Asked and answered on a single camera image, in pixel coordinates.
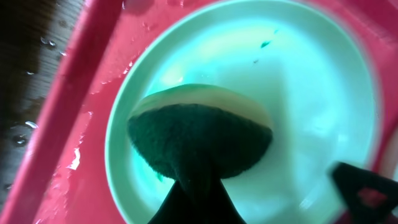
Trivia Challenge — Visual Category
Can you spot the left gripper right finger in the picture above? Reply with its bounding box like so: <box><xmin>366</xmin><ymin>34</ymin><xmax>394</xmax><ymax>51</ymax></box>
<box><xmin>331</xmin><ymin>162</ymin><xmax>397</xmax><ymax>224</ymax></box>

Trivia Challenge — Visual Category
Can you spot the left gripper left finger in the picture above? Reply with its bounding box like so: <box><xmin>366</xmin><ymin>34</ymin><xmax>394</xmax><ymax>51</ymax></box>
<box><xmin>149</xmin><ymin>168</ymin><xmax>246</xmax><ymax>224</ymax></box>

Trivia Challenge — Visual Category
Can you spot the green scrubbing sponge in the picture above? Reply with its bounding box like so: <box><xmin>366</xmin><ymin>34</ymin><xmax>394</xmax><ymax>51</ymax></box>
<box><xmin>127</xmin><ymin>84</ymin><xmax>273</xmax><ymax>194</ymax></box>

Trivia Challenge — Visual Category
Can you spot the pale green plate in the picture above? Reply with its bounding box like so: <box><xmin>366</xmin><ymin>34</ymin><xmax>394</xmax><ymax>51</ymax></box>
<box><xmin>105</xmin><ymin>1</ymin><xmax>379</xmax><ymax>223</ymax></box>

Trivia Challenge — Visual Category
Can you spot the red plastic tray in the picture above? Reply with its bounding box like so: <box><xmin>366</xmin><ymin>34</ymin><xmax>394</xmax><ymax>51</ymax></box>
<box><xmin>0</xmin><ymin>0</ymin><xmax>398</xmax><ymax>224</ymax></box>

